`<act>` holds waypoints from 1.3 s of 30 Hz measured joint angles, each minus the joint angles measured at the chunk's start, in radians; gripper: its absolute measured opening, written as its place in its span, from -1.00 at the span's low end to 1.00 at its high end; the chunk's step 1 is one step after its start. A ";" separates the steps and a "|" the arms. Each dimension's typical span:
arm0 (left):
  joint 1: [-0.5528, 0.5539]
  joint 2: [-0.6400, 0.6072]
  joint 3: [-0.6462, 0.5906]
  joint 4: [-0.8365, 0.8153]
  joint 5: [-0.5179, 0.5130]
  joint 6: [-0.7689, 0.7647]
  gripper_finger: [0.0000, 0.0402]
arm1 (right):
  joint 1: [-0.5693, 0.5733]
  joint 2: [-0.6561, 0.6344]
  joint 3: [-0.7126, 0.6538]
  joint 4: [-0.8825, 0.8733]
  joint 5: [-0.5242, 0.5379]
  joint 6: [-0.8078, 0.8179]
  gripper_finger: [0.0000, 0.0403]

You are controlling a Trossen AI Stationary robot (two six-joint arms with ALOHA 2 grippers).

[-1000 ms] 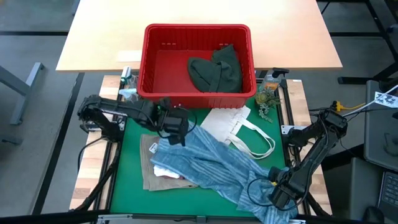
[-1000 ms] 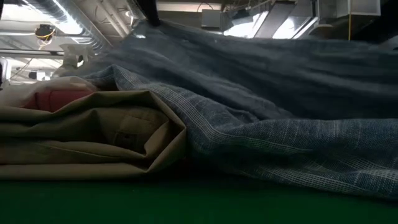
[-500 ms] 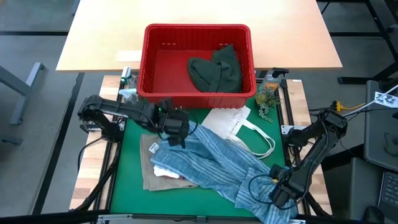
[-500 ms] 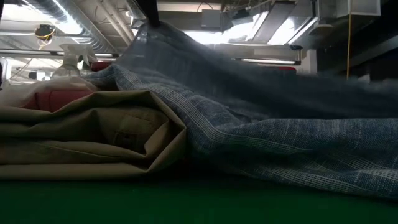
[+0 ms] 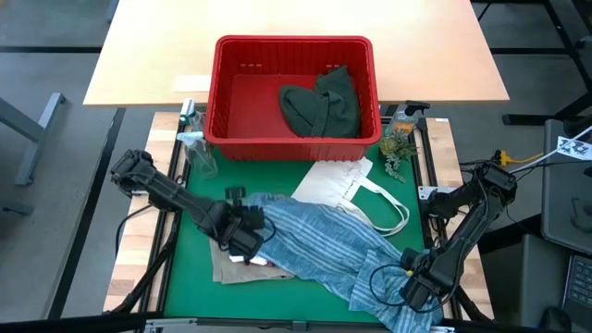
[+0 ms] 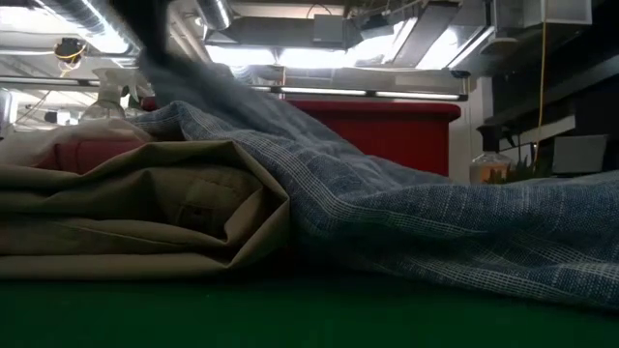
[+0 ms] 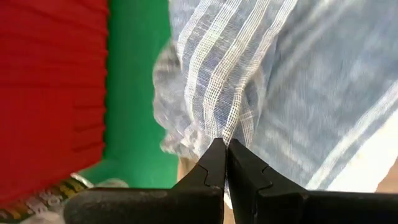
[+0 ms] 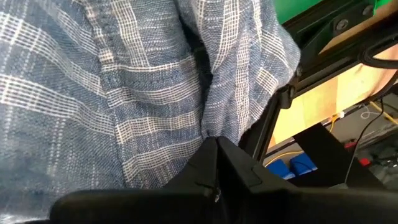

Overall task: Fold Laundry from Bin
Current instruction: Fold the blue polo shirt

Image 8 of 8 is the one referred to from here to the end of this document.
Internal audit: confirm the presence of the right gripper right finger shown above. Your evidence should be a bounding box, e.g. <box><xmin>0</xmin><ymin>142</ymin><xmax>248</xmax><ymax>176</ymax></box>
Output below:
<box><xmin>217</xmin><ymin>136</ymin><xmax>299</xmax><ymax>206</ymax></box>

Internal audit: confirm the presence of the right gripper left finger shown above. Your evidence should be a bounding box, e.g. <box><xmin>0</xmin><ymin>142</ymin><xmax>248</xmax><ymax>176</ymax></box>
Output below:
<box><xmin>164</xmin><ymin>136</ymin><xmax>219</xmax><ymax>206</ymax></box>

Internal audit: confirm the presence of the blue striped shirt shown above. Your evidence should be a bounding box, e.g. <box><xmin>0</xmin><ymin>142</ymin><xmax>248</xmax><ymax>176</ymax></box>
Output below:
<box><xmin>0</xmin><ymin>0</ymin><xmax>302</xmax><ymax>222</ymax></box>

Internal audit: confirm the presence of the blue plastic box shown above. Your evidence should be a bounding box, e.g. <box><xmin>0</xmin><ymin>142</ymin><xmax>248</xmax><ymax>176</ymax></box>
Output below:
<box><xmin>266</xmin><ymin>159</ymin><xmax>295</xmax><ymax>180</ymax></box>
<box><xmin>289</xmin><ymin>153</ymin><xmax>318</xmax><ymax>177</ymax></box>

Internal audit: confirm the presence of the thin black floor cable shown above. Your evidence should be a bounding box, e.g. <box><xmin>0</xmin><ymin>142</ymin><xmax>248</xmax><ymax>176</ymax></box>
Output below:
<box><xmin>344</xmin><ymin>98</ymin><xmax>386</xmax><ymax>185</ymax></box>

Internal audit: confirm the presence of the black aluminium table frame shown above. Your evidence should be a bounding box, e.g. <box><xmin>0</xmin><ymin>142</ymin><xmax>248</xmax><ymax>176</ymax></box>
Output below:
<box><xmin>238</xmin><ymin>0</ymin><xmax>398</xmax><ymax>189</ymax></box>

